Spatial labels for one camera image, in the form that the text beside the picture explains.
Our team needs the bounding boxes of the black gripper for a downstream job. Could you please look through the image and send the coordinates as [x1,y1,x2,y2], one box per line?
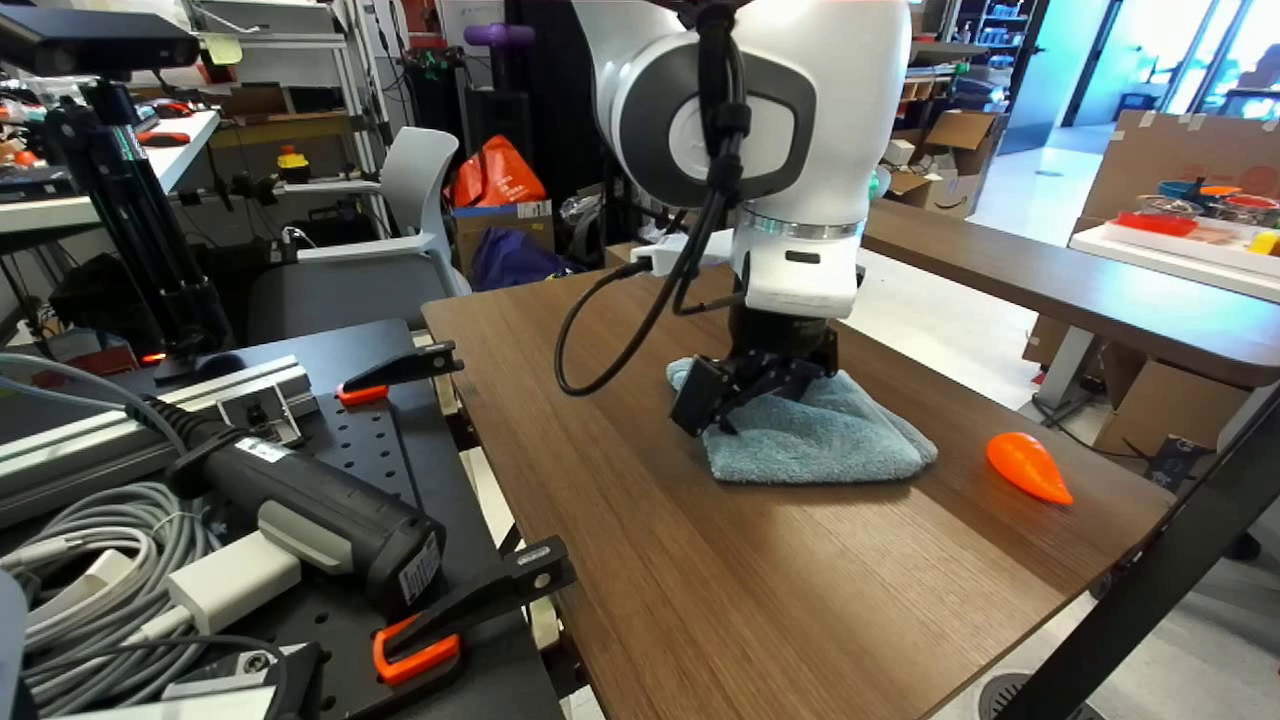
[668,302,849,440]

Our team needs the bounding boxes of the light blue towel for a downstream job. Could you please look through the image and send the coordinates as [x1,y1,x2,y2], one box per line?
[664,354,939,489]

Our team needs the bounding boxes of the dark blue bag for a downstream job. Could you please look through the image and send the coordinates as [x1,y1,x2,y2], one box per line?
[470,227,573,296]

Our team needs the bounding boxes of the orange toy carrot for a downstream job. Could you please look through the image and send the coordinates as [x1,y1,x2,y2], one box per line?
[982,427,1077,514]

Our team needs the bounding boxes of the open brown cardboard box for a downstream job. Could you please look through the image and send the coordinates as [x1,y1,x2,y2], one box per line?
[917,110,1006,218]

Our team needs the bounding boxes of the long brown wooden table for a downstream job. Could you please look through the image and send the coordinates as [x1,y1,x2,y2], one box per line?
[859,195,1280,393]

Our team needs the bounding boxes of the orange bag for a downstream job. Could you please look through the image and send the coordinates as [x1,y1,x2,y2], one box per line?
[443,133,554,211]

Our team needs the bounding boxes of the black orange spring clamp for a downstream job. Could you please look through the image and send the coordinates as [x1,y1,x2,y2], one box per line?
[367,538,579,693]
[334,342,470,415]

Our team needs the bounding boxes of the grey swivel office chair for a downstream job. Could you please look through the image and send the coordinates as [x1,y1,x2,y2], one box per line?
[273,126,472,342]

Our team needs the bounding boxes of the cardboard box under table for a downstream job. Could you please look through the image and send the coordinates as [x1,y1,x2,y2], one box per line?
[1091,355,1252,471]

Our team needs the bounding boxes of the black handheld device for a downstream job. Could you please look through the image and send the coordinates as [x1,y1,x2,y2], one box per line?
[197,436,451,614]

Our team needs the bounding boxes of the white tray of toys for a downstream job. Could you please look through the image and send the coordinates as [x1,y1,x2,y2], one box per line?
[1069,177,1280,304]

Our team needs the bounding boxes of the upright brown cardboard sheet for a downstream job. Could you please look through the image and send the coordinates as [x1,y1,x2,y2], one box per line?
[1077,112,1280,237]

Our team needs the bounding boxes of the white power adapter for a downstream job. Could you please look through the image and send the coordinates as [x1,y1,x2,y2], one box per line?
[163,531,304,640]

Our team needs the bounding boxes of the white side table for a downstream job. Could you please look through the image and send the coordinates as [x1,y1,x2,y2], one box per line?
[0,104,224,243]

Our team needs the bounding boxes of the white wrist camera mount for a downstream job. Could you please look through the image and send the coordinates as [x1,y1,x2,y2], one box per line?
[623,233,867,324]

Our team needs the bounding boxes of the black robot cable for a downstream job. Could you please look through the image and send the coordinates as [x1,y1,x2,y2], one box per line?
[554,0,754,406]

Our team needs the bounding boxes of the black metal frame bar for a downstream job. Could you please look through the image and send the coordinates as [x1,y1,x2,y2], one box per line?
[993,384,1280,720]

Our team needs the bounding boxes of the aluminium extrusion rail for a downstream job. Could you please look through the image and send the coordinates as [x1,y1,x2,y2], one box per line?
[0,354,319,531]

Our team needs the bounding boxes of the black camera tripod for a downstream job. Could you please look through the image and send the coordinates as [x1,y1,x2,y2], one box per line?
[35,77,242,372]

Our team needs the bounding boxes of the grey cable bundle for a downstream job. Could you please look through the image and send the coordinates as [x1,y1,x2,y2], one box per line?
[0,478,221,711]

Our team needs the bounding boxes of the black stereo camera bar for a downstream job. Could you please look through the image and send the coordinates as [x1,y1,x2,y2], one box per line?
[0,3,203,80]

